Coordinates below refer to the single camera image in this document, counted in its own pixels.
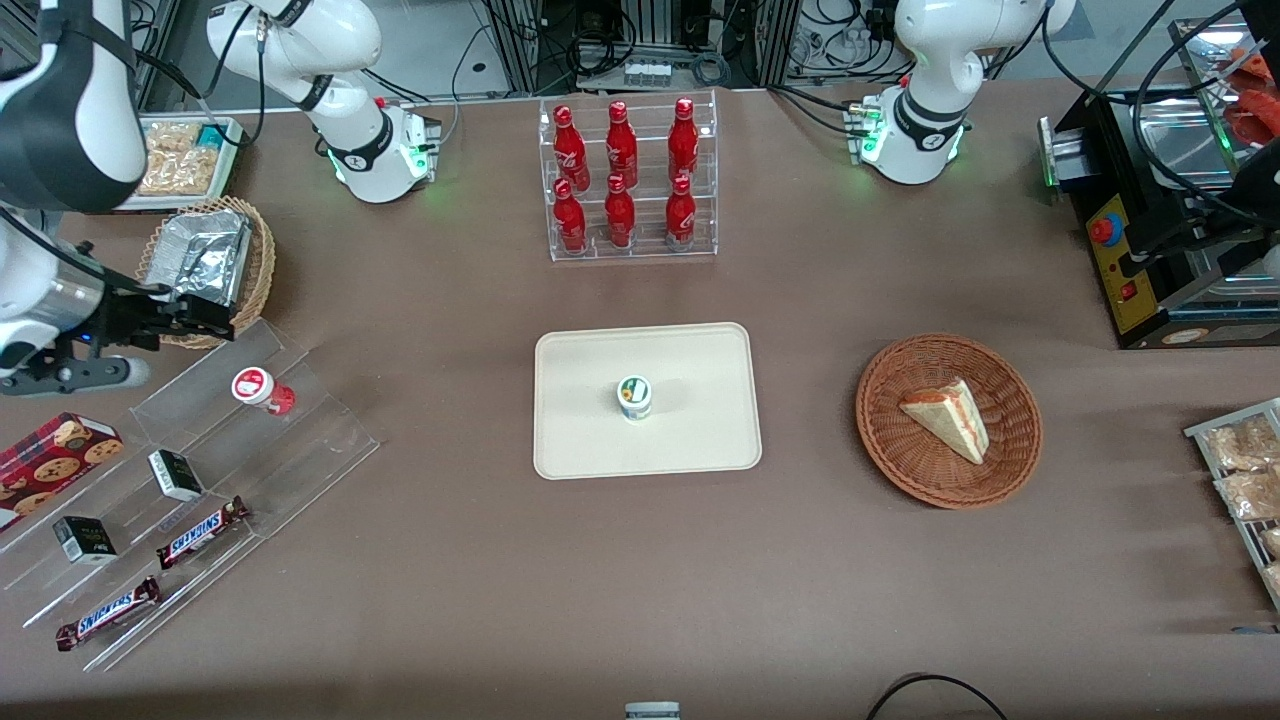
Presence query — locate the clear acrylic stepped shelf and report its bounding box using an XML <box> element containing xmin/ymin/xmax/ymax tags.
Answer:
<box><xmin>0</xmin><ymin>318</ymin><xmax>382</xmax><ymax>673</ymax></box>

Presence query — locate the silver foil bag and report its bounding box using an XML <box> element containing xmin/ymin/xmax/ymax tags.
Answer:
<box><xmin>158</xmin><ymin>209</ymin><xmax>252</xmax><ymax>313</ymax></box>

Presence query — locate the green-lid yogurt cup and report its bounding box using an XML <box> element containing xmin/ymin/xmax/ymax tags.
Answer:
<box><xmin>615</xmin><ymin>375</ymin><xmax>655</xmax><ymax>424</ymax></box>

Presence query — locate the black cable loop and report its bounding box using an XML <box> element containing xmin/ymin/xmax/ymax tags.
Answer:
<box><xmin>865</xmin><ymin>674</ymin><xmax>1011</xmax><ymax>720</ymax></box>

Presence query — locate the red cola bottle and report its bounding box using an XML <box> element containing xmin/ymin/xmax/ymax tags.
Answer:
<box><xmin>553</xmin><ymin>178</ymin><xmax>589</xmax><ymax>254</ymax></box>
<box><xmin>668</xmin><ymin>97</ymin><xmax>699</xmax><ymax>183</ymax></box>
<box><xmin>606</xmin><ymin>100</ymin><xmax>639</xmax><ymax>189</ymax></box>
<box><xmin>665</xmin><ymin>174</ymin><xmax>697</xmax><ymax>248</ymax></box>
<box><xmin>605</xmin><ymin>174</ymin><xmax>637</xmax><ymax>249</ymax></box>
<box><xmin>553</xmin><ymin>104</ymin><xmax>591</xmax><ymax>191</ymax></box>

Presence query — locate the round brown wicker basket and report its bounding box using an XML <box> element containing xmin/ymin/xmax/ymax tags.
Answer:
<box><xmin>855</xmin><ymin>333</ymin><xmax>1044</xmax><ymax>511</ymax></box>

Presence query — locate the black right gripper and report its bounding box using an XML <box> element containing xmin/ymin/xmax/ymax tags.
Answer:
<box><xmin>75</xmin><ymin>283</ymin><xmax>239</xmax><ymax>354</ymax></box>

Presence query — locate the black warmer cable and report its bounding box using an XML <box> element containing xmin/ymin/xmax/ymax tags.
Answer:
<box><xmin>1040</xmin><ymin>0</ymin><xmax>1251</xmax><ymax>226</ymax></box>

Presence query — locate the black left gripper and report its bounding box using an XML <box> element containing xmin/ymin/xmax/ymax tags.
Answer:
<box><xmin>1118</xmin><ymin>190</ymin><xmax>1280</xmax><ymax>284</ymax></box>

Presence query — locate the red-lid yogurt cup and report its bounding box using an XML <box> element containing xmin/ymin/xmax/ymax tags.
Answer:
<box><xmin>232</xmin><ymin>367</ymin><xmax>297</xmax><ymax>417</ymax></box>

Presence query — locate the cream plastic tray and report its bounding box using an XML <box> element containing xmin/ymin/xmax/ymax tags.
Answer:
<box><xmin>532</xmin><ymin>322</ymin><xmax>763</xmax><ymax>482</ymax></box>

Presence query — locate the black food warmer yellow panel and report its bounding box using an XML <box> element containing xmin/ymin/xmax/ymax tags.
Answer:
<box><xmin>1038</xmin><ymin>15</ymin><xmax>1280</xmax><ymax>351</ymax></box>

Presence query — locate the tray of packaged snacks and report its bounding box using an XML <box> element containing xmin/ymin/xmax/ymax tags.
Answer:
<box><xmin>1185</xmin><ymin>398</ymin><xmax>1280</xmax><ymax>611</ymax></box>

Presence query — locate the Snickers bar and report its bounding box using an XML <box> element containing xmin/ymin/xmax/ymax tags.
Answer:
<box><xmin>55</xmin><ymin>576</ymin><xmax>163</xmax><ymax>653</ymax></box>
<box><xmin>156</xmin><ymin>496</ymin><xmax>252</xmax><ymax>571</ymax></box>

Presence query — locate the oval light wicker basket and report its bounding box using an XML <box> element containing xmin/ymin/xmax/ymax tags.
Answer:
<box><xmin>138</xmin><ymin>196</ymin><xmax>278</xmax><ymax>350</ymax></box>

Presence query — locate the red tartan cookie box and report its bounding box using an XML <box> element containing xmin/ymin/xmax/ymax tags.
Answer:
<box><xmin>0</xmin><ymin>412</ymin><xmax>126</xmax><ymax>532</ymax></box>

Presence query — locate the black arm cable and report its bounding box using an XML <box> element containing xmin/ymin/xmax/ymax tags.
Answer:
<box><xmin>130</xmin><ymin>0</ymin><xmax>267</xmax><ymax>149</ymax></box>

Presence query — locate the wrapped triangle sandwich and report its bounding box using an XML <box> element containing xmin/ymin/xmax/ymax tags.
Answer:
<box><xmin>898</xmin><ymin>377</ymin><xmax>991</xmax><ymax>466</ymax></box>

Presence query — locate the clear acrylic bottle rack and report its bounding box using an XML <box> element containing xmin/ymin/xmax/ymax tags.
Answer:
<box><xmin>538</xmin><ymin>90</ymin><xmax>719</xmax><ymax>263</ymax></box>

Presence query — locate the small black box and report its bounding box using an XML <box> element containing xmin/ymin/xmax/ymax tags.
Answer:
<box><xmin>53</xmin><ymin>516</ymin><xmax>119</xmax><ymax>566</ymax></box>
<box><xmin>148</xmin><ymin>450</ymin><xmax>205</xmax><ymax>503</ymax></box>

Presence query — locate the white rectangular snack tray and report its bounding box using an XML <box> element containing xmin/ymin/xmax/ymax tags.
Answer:
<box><xmin>118</xmin><ymin>115</ymin><xmax>246</xmax><ymax>214</ymax></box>

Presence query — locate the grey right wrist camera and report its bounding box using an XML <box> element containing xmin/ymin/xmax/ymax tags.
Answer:
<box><xmin>0</xmin><ymin>355</ymin><xmax>152</xmax><ymax>397</ymax></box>

